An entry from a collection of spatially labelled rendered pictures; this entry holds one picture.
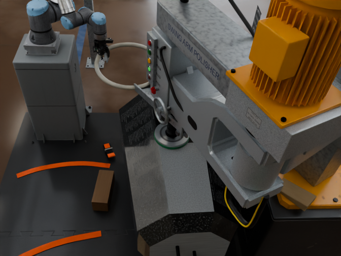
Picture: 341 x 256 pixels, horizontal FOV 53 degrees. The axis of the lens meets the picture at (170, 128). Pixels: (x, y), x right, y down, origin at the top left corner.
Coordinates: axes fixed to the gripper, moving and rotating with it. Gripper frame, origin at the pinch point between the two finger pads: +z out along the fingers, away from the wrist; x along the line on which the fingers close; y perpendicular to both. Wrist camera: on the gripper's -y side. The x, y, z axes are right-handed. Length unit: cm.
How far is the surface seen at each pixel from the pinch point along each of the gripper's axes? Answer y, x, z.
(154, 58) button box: 40, 69, -57
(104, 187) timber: 55, 38, 69
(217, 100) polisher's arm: 61, 112, -69
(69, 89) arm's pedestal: 20.7, -20.1, 25.5
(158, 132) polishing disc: 38, 72, -1
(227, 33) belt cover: 43, 104, -86
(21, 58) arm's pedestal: 34, -50, 1
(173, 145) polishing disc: 41, 85, -1
